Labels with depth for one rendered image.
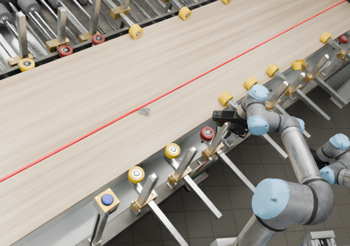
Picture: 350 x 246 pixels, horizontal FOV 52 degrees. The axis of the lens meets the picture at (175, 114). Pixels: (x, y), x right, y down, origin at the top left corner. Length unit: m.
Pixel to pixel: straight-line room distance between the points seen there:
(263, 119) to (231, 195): 1.70
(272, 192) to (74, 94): 1.29
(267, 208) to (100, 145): 1.03
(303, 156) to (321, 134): 2.58
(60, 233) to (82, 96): 0.72
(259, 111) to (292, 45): 1.62
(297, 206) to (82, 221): 1.21
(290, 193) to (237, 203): 1.93
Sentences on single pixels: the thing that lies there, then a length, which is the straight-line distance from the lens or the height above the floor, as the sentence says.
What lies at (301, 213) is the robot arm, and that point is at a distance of 1.09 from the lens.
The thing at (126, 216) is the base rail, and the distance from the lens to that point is 1.92.
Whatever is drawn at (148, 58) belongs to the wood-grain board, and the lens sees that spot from 2.28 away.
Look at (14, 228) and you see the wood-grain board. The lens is 1.68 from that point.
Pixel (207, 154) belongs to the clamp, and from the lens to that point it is 2.00.
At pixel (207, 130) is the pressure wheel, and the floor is 0.90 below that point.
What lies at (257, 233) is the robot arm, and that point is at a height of 1.49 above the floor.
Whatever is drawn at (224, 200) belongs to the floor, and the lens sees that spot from 2.94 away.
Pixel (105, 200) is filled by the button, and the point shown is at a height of 1.23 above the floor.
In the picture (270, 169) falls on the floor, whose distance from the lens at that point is 3.28.
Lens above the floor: 2.48
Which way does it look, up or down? 51 degrees down
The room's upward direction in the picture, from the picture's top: 25 degrees clockwise
